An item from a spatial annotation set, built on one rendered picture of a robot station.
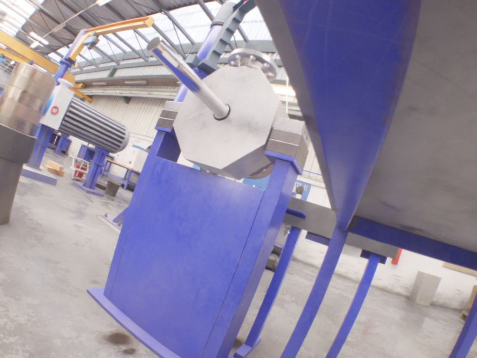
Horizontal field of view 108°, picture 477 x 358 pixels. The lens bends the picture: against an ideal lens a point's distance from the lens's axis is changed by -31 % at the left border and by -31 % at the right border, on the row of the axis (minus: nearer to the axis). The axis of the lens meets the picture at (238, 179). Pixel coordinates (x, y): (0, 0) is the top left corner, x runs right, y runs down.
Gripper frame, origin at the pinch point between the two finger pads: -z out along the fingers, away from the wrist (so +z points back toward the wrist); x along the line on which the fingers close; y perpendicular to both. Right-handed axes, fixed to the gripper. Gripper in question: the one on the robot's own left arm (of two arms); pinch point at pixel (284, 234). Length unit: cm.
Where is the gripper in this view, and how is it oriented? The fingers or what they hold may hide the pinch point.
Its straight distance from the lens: 392.9
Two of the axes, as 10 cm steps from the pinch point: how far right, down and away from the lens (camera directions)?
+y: 9.1, 3.0, -2.9
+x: -1.7, -3.8, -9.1
